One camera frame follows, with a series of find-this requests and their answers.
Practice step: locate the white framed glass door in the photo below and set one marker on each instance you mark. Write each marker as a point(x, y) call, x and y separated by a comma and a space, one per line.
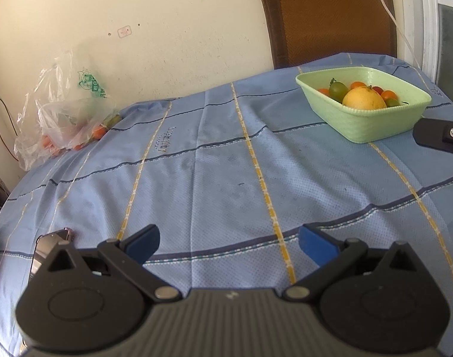
point(451, 44)

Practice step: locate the clear plastic bag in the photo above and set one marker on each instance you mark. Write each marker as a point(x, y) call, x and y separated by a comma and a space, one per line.
point(59, 111)

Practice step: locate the brown cushioned chair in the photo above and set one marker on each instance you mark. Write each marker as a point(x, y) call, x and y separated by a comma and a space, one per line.
point(323, 15)

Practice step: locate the large yellow citrus fruit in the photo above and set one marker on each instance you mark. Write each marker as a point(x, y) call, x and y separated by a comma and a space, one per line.
point(364, 98)

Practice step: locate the blue checked tablecloth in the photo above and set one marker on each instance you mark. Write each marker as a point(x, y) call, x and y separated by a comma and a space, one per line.
point(211, 178)

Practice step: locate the dark glossy smartphone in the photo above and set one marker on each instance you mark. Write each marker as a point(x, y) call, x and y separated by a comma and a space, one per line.
point(44, 249)

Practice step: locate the bagged green tomato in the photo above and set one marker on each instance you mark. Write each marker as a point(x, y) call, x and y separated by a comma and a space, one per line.
point(113, 119)

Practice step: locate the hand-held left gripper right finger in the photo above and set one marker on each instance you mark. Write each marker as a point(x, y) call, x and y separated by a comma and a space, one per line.
point(315, 243)

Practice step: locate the bagged orange tomato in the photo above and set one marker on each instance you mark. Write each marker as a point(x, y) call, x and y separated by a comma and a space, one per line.
point(46, 141)
point(99, 131)

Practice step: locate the small wall sticker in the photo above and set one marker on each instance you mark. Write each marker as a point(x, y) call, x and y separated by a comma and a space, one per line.
point(124, 32)

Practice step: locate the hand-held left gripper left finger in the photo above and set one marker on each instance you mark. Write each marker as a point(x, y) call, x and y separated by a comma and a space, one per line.
point(143, 242)

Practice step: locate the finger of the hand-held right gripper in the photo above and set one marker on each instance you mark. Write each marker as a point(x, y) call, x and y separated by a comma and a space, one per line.
point(434, 134)

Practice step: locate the light green plastic basket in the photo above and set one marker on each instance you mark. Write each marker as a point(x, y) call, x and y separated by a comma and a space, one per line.
point(367, 124)

